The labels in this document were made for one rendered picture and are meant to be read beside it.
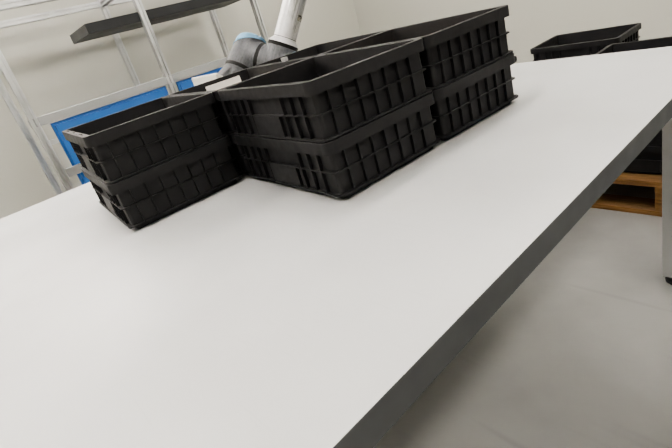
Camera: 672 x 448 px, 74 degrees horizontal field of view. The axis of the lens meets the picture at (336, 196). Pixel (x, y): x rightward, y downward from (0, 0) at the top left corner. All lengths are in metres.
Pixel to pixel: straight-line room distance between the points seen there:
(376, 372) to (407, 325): 0.07
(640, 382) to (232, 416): 1.12
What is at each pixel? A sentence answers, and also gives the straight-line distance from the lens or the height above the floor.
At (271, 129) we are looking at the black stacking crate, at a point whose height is 0.84.
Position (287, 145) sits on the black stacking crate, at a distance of 0.91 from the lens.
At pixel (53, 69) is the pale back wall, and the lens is 4.00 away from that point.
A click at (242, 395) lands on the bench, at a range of 0.51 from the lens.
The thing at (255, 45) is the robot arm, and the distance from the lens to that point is 1.80.
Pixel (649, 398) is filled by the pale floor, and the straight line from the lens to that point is 1.39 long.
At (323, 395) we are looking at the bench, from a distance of 0.47.
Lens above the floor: 1.02
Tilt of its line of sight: 22 degrees down
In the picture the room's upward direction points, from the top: 17 degrees counter-clockwise
